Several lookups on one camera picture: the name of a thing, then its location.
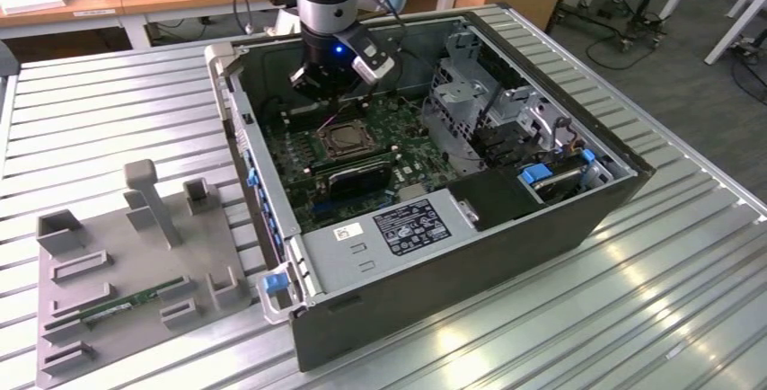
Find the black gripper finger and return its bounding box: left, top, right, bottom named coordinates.
left=333, top=75, right=365, bottom=108
left=289, top=63, right=343, bottom=108

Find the metal locking lever wire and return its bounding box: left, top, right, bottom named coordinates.
left=319, top=105, right=349, bottom=133

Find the silver CPU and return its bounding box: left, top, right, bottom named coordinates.
left=331, top=124, right=372, bottom=149

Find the metal drive cage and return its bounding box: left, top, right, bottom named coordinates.
left=428, top=30, right=577, bottom=172

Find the green motherboard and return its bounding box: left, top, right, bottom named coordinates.
left=263, top=93, right=465, bottom=235

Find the black graphics card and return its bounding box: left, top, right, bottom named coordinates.
left=324, top=159, right=395, bottom=201

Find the black plastic shroud box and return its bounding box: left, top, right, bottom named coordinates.
left=447, top=167, right=545, bottom=233

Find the grey power supply unit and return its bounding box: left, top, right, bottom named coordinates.
left=297, top=188, right=481, bottom=296

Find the hard disk in blue carrier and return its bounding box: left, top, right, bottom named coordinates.
left=515, top=161, right=587, bottom=206

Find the black open PC case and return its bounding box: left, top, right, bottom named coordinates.
left=203, top=2, right=656, bottom=373

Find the grey parts rack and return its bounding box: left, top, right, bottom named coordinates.
left=33, top=159, right=253, bottom=389

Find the green RAM stick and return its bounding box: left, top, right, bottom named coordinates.
left=76, top=276, right=185, bottom=324

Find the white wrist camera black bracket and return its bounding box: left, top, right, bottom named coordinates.
left=340, top=25, right=396, bottom=84

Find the coloured wire bundle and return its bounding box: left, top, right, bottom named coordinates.
left=553, top=115, right=592, bottom=157

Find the blue handle latch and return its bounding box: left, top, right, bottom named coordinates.
left=261, top=273, right=289, bottom=297

